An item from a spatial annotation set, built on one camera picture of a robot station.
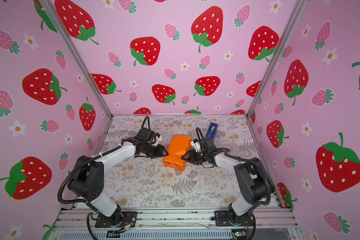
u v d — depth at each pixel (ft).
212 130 3.42
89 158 1.61
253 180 1.51
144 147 2.36
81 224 2.41
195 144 2.81
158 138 2.79
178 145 3.04
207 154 2.40
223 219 2.42
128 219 2.45
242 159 1.71
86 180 1.50
